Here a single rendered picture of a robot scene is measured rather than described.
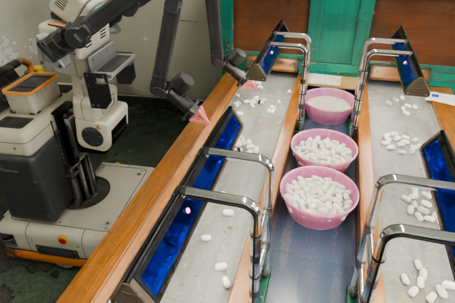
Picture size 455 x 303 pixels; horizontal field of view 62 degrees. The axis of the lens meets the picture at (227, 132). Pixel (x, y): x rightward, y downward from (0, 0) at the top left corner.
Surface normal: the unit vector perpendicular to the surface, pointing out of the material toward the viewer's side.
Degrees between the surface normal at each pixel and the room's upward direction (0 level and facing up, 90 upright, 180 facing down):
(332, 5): 90
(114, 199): 0
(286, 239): 0
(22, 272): 0
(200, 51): 90
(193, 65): 90
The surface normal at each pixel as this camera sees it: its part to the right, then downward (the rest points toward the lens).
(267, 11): -0.27, 0.51
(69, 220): -0.02, -0.85
